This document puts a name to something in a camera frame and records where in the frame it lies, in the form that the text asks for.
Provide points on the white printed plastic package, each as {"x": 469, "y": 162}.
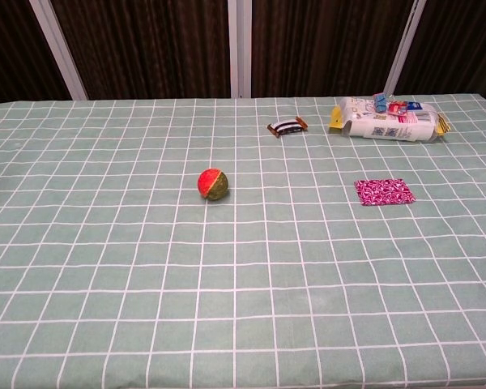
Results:
{"x": 389, "y": 125}

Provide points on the pink patterned cloth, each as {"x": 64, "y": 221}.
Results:
{"x": 384, "y": 192}

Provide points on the red and green ball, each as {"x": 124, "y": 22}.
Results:
{"x": 212, "y": 184}

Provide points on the green checked tablecloth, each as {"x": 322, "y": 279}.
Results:
{"x": 146, "y": 263}

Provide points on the black white striped snack bar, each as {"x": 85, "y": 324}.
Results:
{"x": 287, "y": 127}

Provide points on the dark white-framed partition panel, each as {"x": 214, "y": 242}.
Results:
{"x": 146, "y": 48}
{"x": 12, "y": 52}
{"x": 457, "y": 44}
{"x": 324, "y": 48}

